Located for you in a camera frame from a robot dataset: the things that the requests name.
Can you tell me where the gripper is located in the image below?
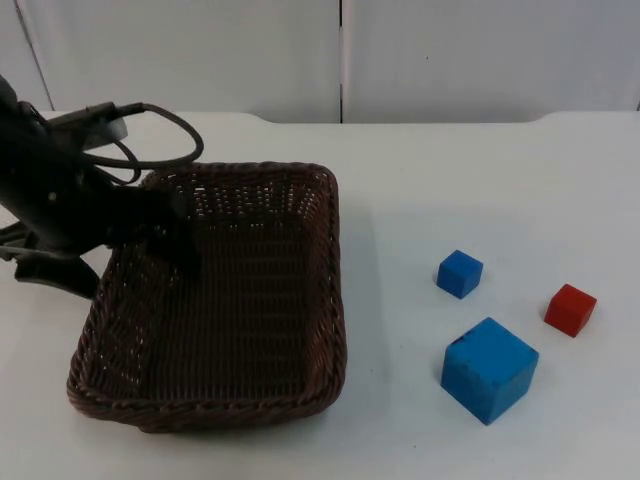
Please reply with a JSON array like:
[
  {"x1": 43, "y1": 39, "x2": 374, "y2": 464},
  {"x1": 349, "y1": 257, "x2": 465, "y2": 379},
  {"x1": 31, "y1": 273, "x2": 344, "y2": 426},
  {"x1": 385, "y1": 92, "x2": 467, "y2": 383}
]
[{"x1": 0, "y1": 115, "x2": 203, "y2": 300}]

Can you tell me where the dark brown wicker basket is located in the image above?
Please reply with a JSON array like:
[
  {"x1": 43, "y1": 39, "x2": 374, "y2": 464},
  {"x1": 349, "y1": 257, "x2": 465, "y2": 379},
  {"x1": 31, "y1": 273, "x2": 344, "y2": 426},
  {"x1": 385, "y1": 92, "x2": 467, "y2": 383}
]
[{"x1": 66, "y1": 160, "x2": 348, "y2": 435}]

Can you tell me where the large blue cube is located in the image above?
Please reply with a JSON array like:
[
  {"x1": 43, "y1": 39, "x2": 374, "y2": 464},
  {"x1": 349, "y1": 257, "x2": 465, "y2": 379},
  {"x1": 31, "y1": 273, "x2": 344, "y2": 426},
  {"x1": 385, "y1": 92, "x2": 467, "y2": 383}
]
[{"x1": 439, "y1": 316, "x2": 541, "y2": 427}]

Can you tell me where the small blue cube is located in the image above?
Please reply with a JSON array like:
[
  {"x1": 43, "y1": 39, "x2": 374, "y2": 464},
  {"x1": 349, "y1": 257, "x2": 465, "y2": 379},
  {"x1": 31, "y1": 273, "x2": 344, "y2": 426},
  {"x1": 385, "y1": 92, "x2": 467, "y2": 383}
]
[{"x1": 436, "y1": 249, "x2": 485, "y2": 301}]

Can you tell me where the small red cube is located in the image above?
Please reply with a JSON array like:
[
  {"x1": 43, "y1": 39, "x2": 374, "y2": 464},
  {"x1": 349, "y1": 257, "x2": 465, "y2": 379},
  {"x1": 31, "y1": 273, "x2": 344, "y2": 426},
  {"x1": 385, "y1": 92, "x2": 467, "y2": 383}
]
[{"x1": 543, "y1": 283, "x2": 599, "y2": 341}]

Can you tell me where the thin black cable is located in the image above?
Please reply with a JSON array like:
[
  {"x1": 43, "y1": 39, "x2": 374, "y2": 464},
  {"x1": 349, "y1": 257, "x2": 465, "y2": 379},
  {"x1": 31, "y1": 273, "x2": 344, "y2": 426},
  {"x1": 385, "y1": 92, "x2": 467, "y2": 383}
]
[{"x1": 82, "y1": 138, "x2": 144, "y2": 188}]

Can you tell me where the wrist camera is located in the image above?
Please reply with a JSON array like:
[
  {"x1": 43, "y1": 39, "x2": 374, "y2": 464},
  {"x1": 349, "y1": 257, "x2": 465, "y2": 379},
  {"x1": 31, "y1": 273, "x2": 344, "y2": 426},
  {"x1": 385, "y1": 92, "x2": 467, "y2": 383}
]
[{"x1": 42, "y1": 102, "x2": 128, "y2": 150}]

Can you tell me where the thick black cable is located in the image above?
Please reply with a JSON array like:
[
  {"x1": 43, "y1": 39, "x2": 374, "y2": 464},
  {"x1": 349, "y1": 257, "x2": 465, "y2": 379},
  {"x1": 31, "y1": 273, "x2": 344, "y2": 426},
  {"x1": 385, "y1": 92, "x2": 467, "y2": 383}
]
[{"x1": 83, "y1": 101, "x2": 206, "y2": 169}]

